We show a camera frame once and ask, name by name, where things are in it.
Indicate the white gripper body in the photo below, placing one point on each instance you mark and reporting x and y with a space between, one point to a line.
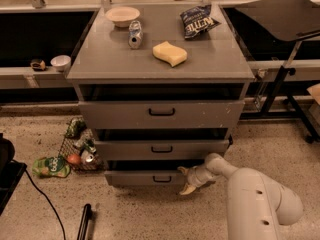
197 178

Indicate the grey bottom drawer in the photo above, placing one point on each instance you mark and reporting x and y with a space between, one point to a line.
144 178

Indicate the grey drawer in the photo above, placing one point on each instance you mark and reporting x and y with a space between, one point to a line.
144 178
159 149
160 114

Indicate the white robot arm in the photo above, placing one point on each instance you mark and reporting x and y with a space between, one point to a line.
257 206

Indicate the grey middle drawer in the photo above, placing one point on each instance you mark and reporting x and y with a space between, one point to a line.
159 149

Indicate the grey drawer cabinet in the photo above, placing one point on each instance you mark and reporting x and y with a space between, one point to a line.
106 69

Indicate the grey top drawer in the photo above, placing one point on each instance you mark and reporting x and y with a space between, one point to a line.
160 114

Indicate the green bottle in basket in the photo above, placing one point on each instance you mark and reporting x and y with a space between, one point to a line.
85 143

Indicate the silver can in basket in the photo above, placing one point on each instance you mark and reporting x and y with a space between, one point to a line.
88 158

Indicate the black pole on floor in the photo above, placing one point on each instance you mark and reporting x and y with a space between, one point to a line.
86 217

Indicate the red apple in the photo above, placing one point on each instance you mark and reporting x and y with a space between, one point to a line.
74 159

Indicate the yellow sponge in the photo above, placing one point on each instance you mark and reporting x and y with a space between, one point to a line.
169 53

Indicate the green bag by cabinet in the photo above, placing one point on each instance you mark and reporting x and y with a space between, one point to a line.
75 128

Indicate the green snack pouch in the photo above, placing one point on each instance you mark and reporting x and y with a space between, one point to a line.
51 167

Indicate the crushed silver can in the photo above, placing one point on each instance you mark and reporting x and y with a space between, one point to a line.
135 34

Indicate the blue chips bag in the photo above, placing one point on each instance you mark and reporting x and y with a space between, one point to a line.
197 20

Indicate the small white cup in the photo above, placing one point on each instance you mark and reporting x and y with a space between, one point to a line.
61 63

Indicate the white bowl on cabinet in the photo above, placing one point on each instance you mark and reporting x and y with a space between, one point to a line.
122 16

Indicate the black device at left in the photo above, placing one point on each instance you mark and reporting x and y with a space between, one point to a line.
10 171

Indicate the black tray stand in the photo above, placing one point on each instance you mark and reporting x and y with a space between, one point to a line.
280 41

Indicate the small dark tape measure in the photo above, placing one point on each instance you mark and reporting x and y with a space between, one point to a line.
38 65

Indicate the wire mesh basket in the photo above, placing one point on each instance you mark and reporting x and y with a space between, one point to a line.
68 149

